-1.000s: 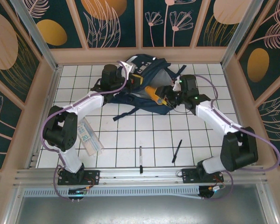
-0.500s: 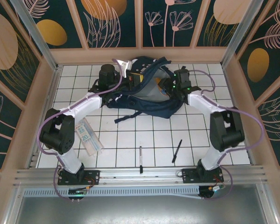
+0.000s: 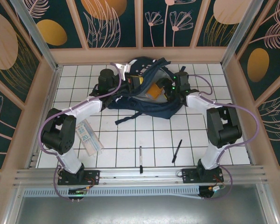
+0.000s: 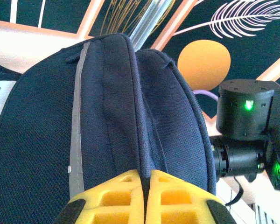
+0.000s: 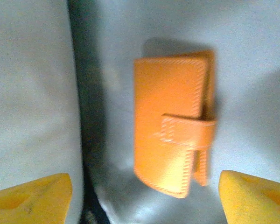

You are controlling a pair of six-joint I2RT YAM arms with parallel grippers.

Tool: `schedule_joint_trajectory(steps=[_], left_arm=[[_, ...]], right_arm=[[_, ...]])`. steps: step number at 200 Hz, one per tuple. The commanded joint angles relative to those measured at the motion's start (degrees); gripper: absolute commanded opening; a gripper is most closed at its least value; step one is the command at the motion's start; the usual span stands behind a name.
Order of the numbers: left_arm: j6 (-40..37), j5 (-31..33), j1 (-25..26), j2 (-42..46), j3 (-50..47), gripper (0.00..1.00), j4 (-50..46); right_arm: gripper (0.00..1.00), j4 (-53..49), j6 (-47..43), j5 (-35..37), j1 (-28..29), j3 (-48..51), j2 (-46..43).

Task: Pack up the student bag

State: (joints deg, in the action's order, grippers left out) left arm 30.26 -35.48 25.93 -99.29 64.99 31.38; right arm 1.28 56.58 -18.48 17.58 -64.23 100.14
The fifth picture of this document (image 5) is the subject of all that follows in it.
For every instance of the orange leather wallet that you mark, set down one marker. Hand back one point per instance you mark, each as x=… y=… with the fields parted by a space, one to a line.
x=168 y=121

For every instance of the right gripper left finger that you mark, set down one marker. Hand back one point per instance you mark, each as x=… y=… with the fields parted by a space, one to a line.
x=30 y=200

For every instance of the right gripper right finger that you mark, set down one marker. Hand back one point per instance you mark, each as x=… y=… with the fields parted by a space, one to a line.
x=254 y=200

